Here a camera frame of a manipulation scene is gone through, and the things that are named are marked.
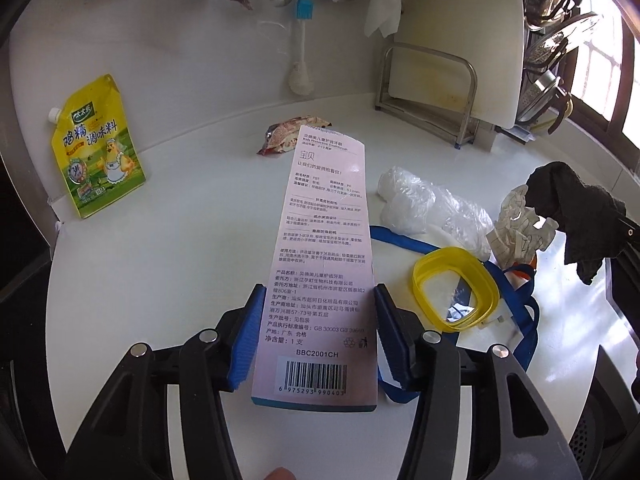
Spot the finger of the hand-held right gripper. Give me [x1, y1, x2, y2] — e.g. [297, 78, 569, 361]
[612, 214, 640, 262]

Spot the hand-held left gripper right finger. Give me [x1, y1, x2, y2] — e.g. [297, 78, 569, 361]
[372, 282, 586, 480]

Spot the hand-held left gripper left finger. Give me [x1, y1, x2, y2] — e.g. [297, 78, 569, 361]
[65, 284, 268, 480]

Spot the black cloth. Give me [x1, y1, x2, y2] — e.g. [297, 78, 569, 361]
[526, 161, 627, 286]

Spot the pink printed packaging card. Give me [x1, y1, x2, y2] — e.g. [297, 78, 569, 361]
[250, 124, 378, 413]

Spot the clear plastic bag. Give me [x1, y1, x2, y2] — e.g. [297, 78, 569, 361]
[376, 165, 493, 261]

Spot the printed snack wrapper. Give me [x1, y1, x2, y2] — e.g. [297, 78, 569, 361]
[257, 115, 333, 157]

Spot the crumpled white paper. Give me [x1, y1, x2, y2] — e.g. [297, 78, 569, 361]
[492, 183, 560, 268]

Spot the window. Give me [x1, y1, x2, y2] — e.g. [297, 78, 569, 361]
[570, 10, 640, 171]

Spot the metal cutting board rack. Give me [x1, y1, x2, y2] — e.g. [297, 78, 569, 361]
[375, 42, 477, 150]

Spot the yellow seasoning pouch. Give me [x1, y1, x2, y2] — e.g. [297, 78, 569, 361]
[47, 74, 147, 219]

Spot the blue and white cleaning brush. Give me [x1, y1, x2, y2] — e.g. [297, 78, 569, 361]
[286, 0, 317, 97]

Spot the white cutting board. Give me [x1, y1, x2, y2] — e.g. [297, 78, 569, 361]
[395, 0, 538, 128]

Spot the blue lanyard strap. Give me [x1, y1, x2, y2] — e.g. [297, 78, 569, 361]
[369, 225, 541, 403]

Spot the yellow plastic ring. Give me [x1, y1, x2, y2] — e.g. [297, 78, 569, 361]
[412, 247, 500, 332]

